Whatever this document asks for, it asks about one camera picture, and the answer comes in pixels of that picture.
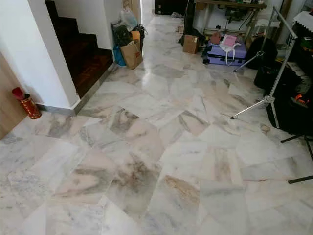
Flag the light wooden cabinet panel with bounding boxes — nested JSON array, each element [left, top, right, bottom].
[[0, 53, 28, 139]]

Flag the red cylindrical tin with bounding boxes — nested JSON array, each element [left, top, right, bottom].
[[12, 87, 42, 119]]

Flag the dark wooden staircase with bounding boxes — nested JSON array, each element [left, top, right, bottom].
[[45, 0, 114, 98]]

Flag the blue bag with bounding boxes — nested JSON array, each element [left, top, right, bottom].
[[113, 46, 127, 67]]

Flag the brown paper bag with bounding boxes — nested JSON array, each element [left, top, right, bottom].
[[120, 42, 144, 70]]

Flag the small black bag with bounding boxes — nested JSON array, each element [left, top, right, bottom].
[[113, 24, 133, 47]]

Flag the white plastic bag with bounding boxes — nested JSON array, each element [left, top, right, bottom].
[[120, 8, 138, 31]]

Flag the small plain cardboard box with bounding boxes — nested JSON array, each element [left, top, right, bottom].
[[182, 34, 200, 55]]

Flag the purple suitcase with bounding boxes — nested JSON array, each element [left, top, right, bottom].
[[206, 42, 248, 67]]

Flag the pink bag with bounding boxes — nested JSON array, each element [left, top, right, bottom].
[[221, 34, 238, 49]]

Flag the wooden work table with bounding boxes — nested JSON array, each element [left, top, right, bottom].
[[195, 0, 268, 10]]

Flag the short silver tripod stand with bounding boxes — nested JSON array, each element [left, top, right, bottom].
[[233, 7, 277, 73]]

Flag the tall silver tripod stand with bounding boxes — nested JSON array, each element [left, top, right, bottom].
[[230, 6, 300, 129]]

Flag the round black bag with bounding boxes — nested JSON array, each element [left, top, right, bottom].
[[246, 36, 279, 71]]

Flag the large black equipment case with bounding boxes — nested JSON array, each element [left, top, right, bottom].
[[266, 61, 313, 137]]

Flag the black stand legs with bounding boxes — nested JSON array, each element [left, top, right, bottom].
[[280, 134, 313, 185]]

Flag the white cloth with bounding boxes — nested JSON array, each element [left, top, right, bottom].
[[293, 11, 313, 33]]

